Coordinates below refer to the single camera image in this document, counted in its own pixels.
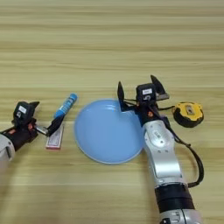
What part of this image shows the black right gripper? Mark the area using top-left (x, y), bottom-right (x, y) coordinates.
top-left (116, 74), bottom-right (171, 127)

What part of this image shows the blue glue stick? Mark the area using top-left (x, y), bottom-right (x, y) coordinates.
top-left (53, 93), bottom-right (79, 119)

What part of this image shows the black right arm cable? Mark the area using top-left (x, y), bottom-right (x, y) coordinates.
top-left (158, 115), bottom-right (205, 189)

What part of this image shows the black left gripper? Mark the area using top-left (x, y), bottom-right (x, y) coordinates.
top-left (1, 101), bottom-right (66, 152)

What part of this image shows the yellow tape measure with strap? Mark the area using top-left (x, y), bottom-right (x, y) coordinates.
top-left (123, 98), bottom-right (205, 129)

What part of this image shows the blue round plate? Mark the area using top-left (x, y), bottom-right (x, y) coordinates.
top-left (73, 99), bottom-right (146, 165)

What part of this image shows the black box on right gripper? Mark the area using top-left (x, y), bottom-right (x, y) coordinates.
top-left (135, 82), bottom-right (158, 103)

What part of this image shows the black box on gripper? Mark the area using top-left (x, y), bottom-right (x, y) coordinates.
top-left (11, 101), bottom-right (37, 127)
top-left (135, 82), bottom-right (158, 103)

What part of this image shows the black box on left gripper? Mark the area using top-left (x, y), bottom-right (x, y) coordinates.
top-left (11, 101), bottom-right (37, 127)

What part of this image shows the red and white small box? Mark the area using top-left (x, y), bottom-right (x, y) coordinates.
top-left (45, 123), bottom-right (66, 151)

